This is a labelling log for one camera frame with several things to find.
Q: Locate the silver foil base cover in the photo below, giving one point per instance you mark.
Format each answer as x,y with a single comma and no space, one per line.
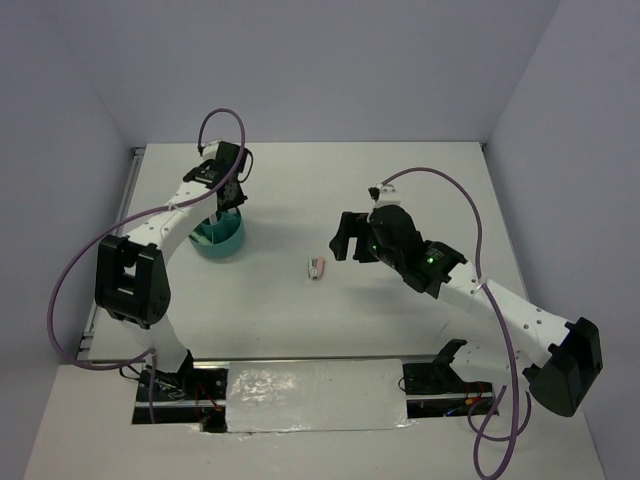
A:
310,396

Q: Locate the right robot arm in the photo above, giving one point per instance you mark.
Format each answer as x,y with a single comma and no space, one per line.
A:
565,357

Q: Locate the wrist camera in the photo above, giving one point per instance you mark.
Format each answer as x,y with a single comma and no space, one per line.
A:
209,148
384,195

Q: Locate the teal round divided container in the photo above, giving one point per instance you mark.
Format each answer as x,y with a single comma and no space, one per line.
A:
226,233

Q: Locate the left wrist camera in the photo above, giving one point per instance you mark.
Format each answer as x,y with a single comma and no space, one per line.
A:
209,148

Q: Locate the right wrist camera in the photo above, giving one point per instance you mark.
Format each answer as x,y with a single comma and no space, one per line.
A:
384,195

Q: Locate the pink white mini stapler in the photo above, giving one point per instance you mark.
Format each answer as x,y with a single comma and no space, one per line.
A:
315,268

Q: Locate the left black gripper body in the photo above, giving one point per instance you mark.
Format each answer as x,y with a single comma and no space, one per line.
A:
239,198

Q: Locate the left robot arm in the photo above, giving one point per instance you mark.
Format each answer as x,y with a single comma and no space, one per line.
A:
211,187

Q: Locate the green highlighter cap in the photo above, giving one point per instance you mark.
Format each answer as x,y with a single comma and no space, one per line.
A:
199,239

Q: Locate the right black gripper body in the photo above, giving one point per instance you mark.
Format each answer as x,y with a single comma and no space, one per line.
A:
387,254

